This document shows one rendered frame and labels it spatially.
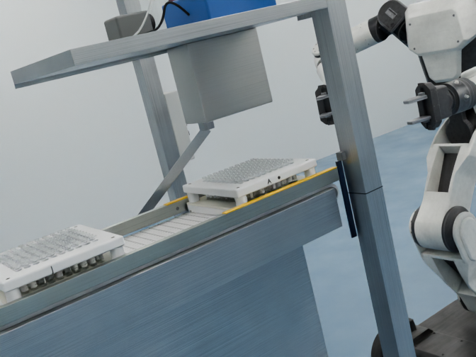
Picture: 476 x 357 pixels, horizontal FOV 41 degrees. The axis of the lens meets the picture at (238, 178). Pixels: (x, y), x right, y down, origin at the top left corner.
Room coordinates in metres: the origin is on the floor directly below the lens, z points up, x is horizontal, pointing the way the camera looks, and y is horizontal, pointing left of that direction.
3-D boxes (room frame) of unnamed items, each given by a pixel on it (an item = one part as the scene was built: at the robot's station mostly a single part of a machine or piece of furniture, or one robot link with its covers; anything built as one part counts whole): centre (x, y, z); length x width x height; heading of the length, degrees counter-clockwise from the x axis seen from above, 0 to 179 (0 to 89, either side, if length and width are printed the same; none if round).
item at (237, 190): (1.57, -0.03, 0.97); 0.25 x 0.24 x 0.02; 33
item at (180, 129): (2.43, 0.21, 1.05); 0.17 x 0.06 x 0.26; 33
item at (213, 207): (1.57, -0.03, 0.92); 0.24 x 0.24 x 0.02; 33
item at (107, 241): (1.28, 0.42, 0.97); 0.25 x 0.24 x 0.02; 32
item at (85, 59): (1.49, 0.07, 1.33); 0.62 x 0.38 x 0.04; 123
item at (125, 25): (1.51, 0.15, 1.38); 0.10 x 0.07 x 0.06; 123
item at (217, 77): (1.71, -0.02, 1.22); 0.22 x 0.11 x 0.20; 123
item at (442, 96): (1.68, -0.57, 1.02); 0.12 x 0.10 x 0.13; 115
